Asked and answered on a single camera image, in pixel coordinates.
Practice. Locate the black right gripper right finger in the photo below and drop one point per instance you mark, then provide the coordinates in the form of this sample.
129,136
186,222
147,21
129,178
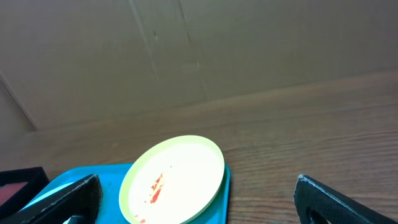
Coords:
316,202

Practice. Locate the teal plastic tray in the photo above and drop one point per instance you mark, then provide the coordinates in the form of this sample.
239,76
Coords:
111,177

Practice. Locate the yellow-green plate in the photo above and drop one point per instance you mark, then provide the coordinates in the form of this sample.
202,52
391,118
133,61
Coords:
173,181

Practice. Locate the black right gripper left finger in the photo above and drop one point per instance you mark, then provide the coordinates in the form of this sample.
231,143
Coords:
79,202

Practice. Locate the light blue plate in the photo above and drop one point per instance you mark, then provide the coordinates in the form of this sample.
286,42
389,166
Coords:
47,194

